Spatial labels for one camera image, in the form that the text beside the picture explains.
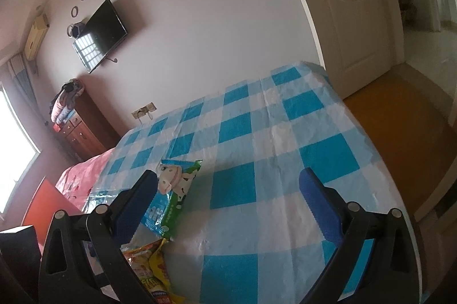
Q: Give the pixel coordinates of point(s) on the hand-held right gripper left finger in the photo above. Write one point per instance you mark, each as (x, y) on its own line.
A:
(137, 204)

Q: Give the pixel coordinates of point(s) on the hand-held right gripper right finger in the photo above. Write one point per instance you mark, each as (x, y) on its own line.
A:
(319, 204)

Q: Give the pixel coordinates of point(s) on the cow print snack packet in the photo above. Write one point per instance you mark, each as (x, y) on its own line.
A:
(178, 182)

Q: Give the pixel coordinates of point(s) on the orange snack wrapper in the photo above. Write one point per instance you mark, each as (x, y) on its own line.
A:
(141, 256)

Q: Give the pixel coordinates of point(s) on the pink printed blanket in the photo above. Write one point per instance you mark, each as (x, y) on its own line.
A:
(82, 175)

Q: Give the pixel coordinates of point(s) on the green and yellow snack packet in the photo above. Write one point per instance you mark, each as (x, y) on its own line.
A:
(151, 286)

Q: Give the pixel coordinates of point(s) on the brown wooden cabinet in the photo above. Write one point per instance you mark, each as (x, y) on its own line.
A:
(89, 132)

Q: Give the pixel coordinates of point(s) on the blue checkered tablecloth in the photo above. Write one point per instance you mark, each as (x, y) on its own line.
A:
(250, 147)

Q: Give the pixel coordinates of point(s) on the pile of folded clothes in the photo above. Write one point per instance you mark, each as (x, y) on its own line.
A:
(66, 100)

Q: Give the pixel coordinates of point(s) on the bright bedroom window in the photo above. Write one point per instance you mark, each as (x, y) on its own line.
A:
(14, 154)

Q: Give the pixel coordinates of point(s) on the black box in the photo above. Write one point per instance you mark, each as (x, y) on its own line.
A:
(18, 264)

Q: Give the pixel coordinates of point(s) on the grey window curtain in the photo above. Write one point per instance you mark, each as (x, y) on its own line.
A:
(23, 90)

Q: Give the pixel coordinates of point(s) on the black device beside television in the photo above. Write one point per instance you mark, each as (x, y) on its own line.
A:
(75, 30)

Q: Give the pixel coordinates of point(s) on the white door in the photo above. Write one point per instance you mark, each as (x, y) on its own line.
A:
(357, 22)

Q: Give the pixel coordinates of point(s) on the red bed frame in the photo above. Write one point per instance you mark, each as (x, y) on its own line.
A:
(46, 207)

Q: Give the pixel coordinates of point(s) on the wall power socket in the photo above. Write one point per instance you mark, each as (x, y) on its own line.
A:
(144, 109)

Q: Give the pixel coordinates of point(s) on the wall-mounted television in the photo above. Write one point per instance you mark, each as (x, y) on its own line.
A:
(100, 36)

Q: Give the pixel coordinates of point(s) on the wall air conditioner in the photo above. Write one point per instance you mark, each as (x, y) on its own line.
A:
(35, 36)

